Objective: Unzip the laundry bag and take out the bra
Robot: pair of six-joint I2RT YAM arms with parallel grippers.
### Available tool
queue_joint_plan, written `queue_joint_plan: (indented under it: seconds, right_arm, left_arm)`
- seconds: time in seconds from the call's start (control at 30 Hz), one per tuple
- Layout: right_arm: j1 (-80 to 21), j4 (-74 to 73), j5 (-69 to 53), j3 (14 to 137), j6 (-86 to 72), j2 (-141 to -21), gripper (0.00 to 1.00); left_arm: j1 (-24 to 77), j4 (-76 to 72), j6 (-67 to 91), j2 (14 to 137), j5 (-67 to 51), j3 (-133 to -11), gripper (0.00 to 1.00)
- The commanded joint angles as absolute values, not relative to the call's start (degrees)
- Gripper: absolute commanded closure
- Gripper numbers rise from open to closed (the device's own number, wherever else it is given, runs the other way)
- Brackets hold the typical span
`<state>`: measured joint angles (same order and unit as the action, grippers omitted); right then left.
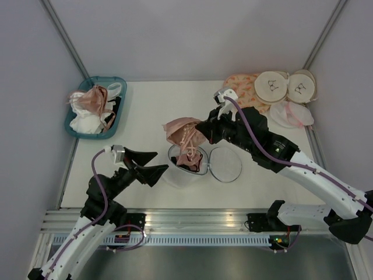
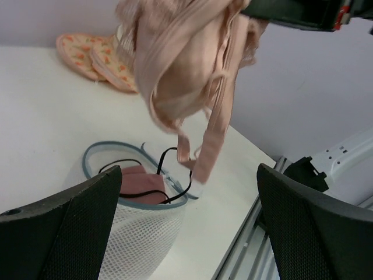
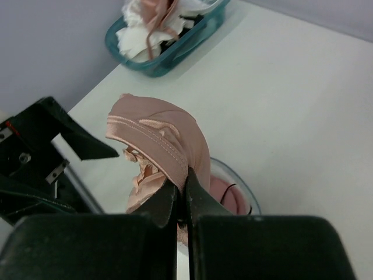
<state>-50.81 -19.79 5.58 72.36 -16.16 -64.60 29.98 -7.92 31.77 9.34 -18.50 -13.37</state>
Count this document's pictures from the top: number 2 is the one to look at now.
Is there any aluminium front rail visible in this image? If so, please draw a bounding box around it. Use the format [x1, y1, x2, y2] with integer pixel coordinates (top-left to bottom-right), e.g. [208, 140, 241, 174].
[209, 156, 289, 280]

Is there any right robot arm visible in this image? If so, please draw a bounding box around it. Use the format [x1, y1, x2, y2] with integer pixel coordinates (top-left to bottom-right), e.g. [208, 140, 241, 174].
[234, 1, 372, 205]

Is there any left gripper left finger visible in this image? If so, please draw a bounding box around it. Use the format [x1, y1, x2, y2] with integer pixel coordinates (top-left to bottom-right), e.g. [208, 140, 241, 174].
[1, 166, 122, 279]

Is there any dark pink black-strap bra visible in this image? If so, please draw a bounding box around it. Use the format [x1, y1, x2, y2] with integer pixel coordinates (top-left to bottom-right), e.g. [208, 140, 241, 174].
[98, 147, 192, 205]

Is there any white mesh laundry bag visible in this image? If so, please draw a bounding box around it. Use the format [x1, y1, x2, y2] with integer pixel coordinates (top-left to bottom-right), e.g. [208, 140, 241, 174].
[81, 141, 198, 279]

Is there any peach pink bra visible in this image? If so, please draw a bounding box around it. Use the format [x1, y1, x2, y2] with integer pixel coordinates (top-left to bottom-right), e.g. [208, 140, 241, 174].
[116, 1, 268, 184]

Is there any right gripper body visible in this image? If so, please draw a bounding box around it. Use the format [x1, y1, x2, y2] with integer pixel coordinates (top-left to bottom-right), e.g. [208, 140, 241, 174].
[241, 0, 372, 32]

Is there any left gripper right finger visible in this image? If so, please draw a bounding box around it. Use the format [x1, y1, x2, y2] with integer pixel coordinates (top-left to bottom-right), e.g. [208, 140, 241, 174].
[256, 164, 372, 279]

